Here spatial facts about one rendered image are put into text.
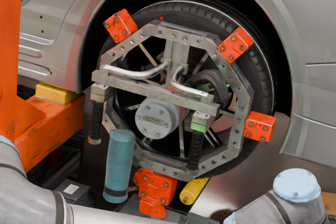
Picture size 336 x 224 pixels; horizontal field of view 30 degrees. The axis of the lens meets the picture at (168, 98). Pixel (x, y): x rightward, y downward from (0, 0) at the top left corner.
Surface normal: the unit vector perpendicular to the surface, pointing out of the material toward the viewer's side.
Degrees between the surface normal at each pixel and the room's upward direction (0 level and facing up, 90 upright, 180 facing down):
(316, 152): 90
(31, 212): 42
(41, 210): 32
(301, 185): 25
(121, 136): 0
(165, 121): 90
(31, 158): 90
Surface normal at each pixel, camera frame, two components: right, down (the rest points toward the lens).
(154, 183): -0.35, 0.34
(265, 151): 0.14, -0.90
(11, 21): 0.93, 0.26
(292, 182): -0.25, -0.79
